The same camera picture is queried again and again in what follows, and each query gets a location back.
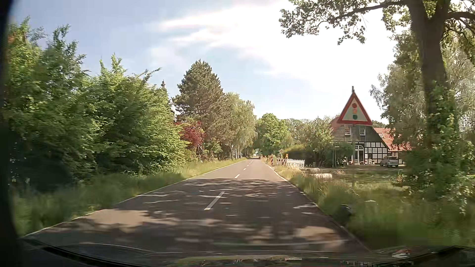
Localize grass verge with tall grass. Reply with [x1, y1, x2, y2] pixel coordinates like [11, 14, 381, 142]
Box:
[13, 157, 247, 237]
[264, 163, 475, 250]

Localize half-timbered house with red roof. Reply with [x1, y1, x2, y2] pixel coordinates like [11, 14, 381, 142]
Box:
[330, 117, 412, 165]

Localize red-leaved tree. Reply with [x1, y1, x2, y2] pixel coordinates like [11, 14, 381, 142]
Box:
[176, 119, 205, 153]

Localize dark green hedge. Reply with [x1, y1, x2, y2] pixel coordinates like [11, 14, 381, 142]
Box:
[281, 142, 355, 167]

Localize road markings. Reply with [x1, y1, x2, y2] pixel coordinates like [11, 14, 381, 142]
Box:
[23, 159, 316, 238]

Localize large roadside tree with ivy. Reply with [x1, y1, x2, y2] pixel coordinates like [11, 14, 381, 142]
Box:
[279, 0, 475, 208]

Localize group of trees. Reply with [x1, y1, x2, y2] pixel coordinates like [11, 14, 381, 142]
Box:
[213, 92, 334, 161]

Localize triangular traffic light warning sign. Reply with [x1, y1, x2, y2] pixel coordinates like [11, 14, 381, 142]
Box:
[336, 86, 373, 188]

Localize tall dark conifer tree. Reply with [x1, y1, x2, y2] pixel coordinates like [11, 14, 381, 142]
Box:
[172, 59, 228, 160]

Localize red and white roadwork barrier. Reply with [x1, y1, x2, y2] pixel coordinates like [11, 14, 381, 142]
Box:
[268, 154, 306, 168]

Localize grey asphalt road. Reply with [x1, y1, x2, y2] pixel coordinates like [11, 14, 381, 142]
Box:
[23, 158, 372, 256]

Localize row of trees and bushes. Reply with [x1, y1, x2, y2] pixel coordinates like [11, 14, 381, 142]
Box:
[3, 17, 191, 191]

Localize car's own bonnet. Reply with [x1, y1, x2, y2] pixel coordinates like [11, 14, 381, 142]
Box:
[20, 237, 475, 267]

